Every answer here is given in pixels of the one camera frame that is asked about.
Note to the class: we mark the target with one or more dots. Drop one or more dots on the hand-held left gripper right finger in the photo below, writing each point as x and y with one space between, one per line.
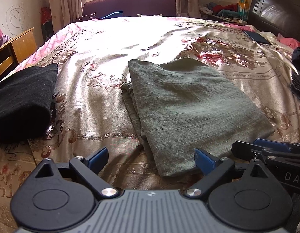
203 161

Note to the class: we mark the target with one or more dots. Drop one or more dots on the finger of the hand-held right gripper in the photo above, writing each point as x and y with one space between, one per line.
273 144
244 149

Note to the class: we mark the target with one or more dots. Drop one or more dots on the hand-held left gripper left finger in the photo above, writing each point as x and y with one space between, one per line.
99 157

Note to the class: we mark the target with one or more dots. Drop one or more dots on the grey-green pants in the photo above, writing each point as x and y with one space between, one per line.
188 102

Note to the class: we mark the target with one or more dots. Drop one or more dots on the black folded pants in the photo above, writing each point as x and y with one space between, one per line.
21 102
299 86

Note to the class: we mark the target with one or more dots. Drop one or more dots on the floral satin bedspread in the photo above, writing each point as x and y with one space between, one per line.
91 102

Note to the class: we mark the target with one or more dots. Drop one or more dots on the black clothing pile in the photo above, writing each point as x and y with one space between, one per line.
299 57

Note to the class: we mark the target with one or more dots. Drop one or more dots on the dark notebook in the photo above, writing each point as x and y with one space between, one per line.
258 37

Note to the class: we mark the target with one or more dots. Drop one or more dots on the dark wooden headboard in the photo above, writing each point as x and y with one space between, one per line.
273 12

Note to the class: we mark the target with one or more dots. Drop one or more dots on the wooden side cabinet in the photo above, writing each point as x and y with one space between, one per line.
21 46

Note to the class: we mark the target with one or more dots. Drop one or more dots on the teal cloth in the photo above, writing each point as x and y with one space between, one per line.
227 13

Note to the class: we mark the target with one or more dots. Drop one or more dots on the yellow box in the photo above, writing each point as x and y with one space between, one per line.
243 6

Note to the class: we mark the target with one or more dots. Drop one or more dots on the red cloth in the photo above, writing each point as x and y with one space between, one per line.
225 7

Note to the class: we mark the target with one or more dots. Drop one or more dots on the blue item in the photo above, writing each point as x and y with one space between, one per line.
113 15

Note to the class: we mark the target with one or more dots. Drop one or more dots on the pink purple cloth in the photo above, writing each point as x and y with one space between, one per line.
0 37

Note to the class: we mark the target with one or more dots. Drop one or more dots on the purple sofa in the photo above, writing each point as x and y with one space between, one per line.
130 4

